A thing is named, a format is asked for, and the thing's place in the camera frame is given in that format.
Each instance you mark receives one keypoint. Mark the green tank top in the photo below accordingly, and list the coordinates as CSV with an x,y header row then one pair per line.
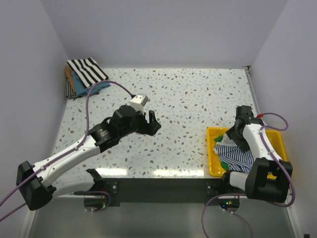
x,y
225,166

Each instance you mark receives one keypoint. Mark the aluminium frame rail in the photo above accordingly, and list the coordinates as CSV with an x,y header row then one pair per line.
x,y
248,76

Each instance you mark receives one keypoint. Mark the thin-striped black white folded top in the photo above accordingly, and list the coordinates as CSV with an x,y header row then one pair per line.
x,y
70,94

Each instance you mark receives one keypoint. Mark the mustard folded tank top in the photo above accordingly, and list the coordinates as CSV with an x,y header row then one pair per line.
x,y
68,73

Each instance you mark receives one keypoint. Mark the black white wide-striped folded top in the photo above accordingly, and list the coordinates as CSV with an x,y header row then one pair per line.
x,y
88,71

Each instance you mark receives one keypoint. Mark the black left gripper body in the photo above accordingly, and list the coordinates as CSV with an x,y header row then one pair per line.
x,y
141,126

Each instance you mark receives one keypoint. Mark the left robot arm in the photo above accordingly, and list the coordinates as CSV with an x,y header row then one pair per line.
x,y
35,181

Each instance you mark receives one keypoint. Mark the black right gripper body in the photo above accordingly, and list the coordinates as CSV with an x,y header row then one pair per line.
x,y
239,141

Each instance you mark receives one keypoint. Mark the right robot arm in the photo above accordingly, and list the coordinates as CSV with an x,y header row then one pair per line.
x,y
254,165

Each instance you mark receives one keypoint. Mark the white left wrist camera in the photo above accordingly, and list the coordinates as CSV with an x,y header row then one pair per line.
x,y
138,103

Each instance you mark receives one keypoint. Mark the yellow plastic tray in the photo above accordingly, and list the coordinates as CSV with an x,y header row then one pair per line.
x,y
215,168

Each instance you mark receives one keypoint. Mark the blue white striped tank top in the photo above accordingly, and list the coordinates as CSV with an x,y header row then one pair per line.
x,y
228,152

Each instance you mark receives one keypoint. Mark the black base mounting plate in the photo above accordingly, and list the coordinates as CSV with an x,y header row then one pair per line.
x,y
157,190

